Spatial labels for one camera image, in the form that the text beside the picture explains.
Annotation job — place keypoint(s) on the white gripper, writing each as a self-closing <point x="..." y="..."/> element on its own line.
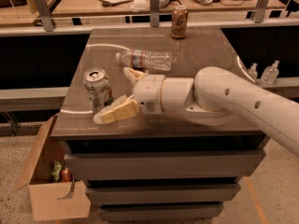
<point x="149" y="92"/>

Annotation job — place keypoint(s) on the clear plastic water bottle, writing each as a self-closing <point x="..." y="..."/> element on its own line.
<point x="144" y="59"/>

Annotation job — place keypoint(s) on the open cardboard box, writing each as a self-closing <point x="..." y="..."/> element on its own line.
<point x="51" y="200"/>

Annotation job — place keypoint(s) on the sanitizer bottle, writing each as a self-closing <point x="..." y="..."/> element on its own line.
<point x="253" y="71"/>
<point x="270" y="73"/>

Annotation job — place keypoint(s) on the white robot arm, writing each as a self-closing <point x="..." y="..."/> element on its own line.
<point x="208" y="98"/>

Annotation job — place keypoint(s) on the silver green 7up can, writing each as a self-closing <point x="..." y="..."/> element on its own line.
<point x="96" y="83"/>

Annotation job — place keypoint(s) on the right sanitizer bottle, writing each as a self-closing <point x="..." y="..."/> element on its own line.
<point x="270" y="73"/>

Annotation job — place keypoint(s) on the left sanitizer bottle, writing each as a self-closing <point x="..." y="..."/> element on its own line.
<point x="253" y="71"/>

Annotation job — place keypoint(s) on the white face mask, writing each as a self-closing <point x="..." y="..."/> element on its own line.
<point x="138" y="5"/>

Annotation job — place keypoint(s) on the metal bracket post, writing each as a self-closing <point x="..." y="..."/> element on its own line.
<point x="259" y="13"/>
<point x="154" y="13"/>
<point x="44" y="14"/>

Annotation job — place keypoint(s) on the green snack bag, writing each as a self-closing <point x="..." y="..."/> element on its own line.
<point x="57" y="168"/>

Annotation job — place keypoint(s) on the left metal bracket post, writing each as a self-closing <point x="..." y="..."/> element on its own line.
<point x="44" y="14"/>

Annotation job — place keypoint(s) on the right metal bracket post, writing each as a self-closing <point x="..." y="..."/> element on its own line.
<point x="259" y="13"/>

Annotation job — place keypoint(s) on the middle metal bracket post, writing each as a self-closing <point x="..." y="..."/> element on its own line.
<point x="154" y="13"/>

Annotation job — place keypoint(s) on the red can in box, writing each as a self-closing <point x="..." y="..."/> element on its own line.
<point x="66" y="175"/>

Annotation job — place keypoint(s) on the grey drawer cabinet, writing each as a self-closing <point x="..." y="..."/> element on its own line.
<point x="156" y="167"/>

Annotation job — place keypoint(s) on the orange soda can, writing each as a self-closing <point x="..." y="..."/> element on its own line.
<point x="179" y="22"/>

